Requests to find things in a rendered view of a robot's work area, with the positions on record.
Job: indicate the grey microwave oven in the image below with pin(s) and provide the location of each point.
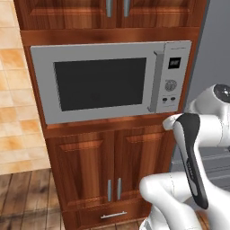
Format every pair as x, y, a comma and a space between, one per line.
176, 84

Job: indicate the wooden cupboard door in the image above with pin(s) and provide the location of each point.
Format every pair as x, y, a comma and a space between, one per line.
140, 155
161, 13
81, 167
68, 13

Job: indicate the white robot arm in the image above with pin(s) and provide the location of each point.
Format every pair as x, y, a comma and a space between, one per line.
167, 194

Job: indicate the grey microwave door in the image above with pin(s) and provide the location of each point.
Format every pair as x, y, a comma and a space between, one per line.
45, 90

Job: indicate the tall wooden cupboard frame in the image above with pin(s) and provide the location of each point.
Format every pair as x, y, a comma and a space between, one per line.
90, 36

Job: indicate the grey fridge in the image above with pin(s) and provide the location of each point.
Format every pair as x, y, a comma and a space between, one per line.
212, 45

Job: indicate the wooden drawer front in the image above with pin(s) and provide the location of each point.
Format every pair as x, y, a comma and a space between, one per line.
86, 218

